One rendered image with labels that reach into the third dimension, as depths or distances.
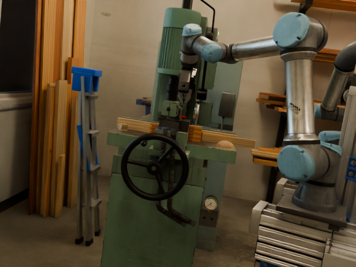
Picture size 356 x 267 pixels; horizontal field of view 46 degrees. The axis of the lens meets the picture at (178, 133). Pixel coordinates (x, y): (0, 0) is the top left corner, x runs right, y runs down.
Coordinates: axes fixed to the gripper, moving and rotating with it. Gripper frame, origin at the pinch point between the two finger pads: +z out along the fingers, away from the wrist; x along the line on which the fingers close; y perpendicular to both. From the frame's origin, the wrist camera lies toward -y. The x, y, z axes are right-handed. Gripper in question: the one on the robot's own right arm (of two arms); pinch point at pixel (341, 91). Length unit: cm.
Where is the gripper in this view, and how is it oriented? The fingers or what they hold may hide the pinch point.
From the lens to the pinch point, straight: 258.7
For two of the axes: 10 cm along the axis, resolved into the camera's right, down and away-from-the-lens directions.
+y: 0.0, 9.9, 1.2
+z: 1.6, -1.2, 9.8
